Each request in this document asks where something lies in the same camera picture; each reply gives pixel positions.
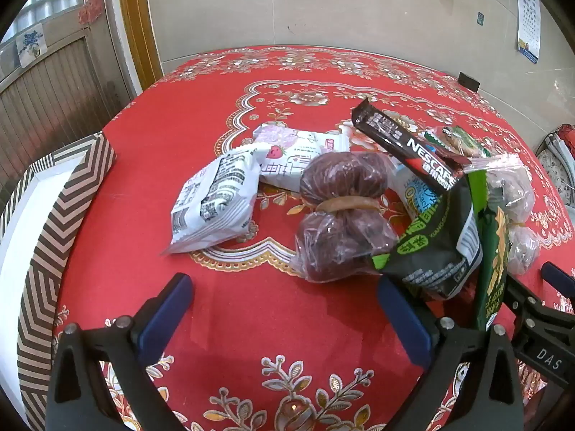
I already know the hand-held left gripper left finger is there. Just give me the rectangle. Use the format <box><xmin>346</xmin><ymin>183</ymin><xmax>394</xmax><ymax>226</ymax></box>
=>
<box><xmin>45</xmin><ymin>273</ymin><xmax>212</xmax><ymax>431</ymax></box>

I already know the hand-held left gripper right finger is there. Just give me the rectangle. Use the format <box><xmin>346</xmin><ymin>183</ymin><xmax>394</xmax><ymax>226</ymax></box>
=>
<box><xmin>376</xmin><ymin>276</ymin><xmax>526</xmax><ymax>431</ymax></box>

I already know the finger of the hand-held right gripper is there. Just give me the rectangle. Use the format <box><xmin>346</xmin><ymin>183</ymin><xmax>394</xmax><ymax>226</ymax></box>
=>
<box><xmin>503</xmin><ymin>276</ymin><xmax>554</xmax><ymax>324</ymax></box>
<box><xmin>540</xmin><ymin>261</ymin><xmax>575</xmax><ymax>314</ymax></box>

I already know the bright green snack packet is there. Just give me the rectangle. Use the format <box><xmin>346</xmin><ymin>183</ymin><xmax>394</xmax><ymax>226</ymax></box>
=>
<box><xmin>465</xmin><ymin>166</ymin><xmax>515</xmax><ymax>330</ymax></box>

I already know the dark green snack packet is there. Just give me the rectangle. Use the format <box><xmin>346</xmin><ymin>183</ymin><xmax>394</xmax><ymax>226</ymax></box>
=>
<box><xmin>371</xmin><ymin>179</ymin><xmax>485</xmax><ymax>302</ymax></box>

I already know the clear bag of walnuts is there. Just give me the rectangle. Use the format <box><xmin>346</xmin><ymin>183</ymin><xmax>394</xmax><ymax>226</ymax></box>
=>
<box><xmin>467</xmin><ymin>153</ymin><xmax>542</xmax><ymax>277</ymax></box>

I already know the clear bag of red dates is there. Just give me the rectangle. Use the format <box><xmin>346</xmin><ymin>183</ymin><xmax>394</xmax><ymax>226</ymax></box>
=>
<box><xmin>290</xmin><ymin>152</ymin><xmax>401</xmax><ymax>284</ymax></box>

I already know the white black-print snack packet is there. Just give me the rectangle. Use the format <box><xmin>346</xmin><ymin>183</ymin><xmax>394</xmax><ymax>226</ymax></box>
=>
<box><xmin>158</xmin><ymin>144</ymin><xmax>262</xmax><ymax>258</ymax></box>

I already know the white and blue snack packet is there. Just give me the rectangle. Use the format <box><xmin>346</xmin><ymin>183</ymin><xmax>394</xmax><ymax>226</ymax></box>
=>
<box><xmin>392</xmin><ymin>162</ymin><xmax>452</xmax><ymax>222</ymax></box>

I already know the striped chevron gift box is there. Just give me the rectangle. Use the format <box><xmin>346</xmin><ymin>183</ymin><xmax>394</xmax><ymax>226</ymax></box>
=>
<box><xmin>0</xmin><ymin>131</ymin><xmax>118</xmax><ymax>431</ymax></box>

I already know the black coffee stick packet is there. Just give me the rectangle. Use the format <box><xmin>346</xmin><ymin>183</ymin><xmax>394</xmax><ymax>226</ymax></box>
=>
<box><xmin>350</xmin><ymin>98</ymin><xmax>472</xmax><ymax>195</ymax></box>

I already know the white pink strawberry snack packet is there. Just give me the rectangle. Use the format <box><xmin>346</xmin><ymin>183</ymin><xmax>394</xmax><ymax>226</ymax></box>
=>
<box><xmin>252</xmin><ymin>123</ymin><xmax>352</xmax><ymax>190</ymax></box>

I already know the red floral tablecloth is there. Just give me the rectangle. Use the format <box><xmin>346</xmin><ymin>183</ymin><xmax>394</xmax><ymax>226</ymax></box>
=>
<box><xmin>51</xmin><ymin>45</ymin><xmax>575</xmax><ymax>431</ymax></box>

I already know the floral chair cushion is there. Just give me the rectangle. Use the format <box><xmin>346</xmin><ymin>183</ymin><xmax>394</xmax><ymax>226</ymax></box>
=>
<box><xmin>535</xmin><ymin>141</ymin><xmax>575</xmax><ymax>209</ymax></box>

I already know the red cloth bundle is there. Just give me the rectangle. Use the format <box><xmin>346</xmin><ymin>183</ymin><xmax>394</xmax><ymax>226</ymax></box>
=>
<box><xmin>553</xmin><ymin>123</ymin><xmax>575</xmax><ymax>160</ymax></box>

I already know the green-label cookie packet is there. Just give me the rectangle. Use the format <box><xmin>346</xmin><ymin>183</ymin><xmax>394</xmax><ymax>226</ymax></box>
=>
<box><xmin>424</xmin><ymin>125</ymin><xmax>492</xmax><ymax>159</ymax></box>

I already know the brown slatted door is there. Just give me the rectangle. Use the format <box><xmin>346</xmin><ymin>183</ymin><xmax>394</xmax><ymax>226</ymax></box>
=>
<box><xmin>0</xmin><ymin>31</ymin><xmax>135</xmax><ymax>198</ymax></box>

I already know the blue floral sticker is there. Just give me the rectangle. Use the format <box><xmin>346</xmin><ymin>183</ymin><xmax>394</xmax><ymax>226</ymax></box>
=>
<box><xmin>15</xmin><ymin>22</ymin><xmax>48</xmax><ymax>66</ymax></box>

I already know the red paper cutout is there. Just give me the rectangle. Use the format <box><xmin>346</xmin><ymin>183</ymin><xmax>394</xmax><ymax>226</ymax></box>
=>
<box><xmin>77</xmin><ymin>0</ymin><xmax>105</xmax><ymax>27</ymax></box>

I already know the wall calendar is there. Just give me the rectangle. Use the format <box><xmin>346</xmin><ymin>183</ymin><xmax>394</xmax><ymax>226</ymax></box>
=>
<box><xmin>514</xmin><ymin>0</ymin><xmax>545</xmax><ymax>64</ymax></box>

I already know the yellow door frame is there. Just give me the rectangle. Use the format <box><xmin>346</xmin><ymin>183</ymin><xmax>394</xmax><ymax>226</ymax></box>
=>
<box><xmin>117</xmin><ymin>0</ymin><xmax>165</xmax><ymax>94</ymax></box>

